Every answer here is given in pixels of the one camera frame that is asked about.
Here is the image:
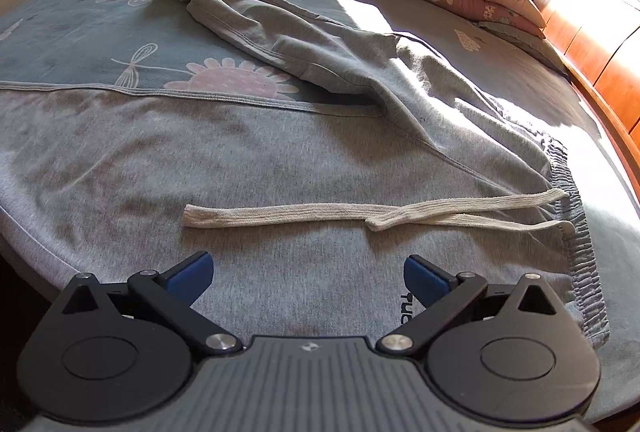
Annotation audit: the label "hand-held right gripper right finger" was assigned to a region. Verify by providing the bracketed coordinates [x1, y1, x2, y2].
[375, 255, 563, 358]

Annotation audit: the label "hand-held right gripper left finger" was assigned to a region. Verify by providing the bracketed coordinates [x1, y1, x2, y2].
[60, 251, 243, 358]

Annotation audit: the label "grey sweatpants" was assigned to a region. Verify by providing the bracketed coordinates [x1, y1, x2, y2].
[0, 0, 613, 348]

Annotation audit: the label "flat blue pillow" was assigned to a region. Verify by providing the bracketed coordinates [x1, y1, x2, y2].
[475, 20, 568, 70]

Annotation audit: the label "wooden headboard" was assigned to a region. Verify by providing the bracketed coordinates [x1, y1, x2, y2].
[530, 0, 640, 153]

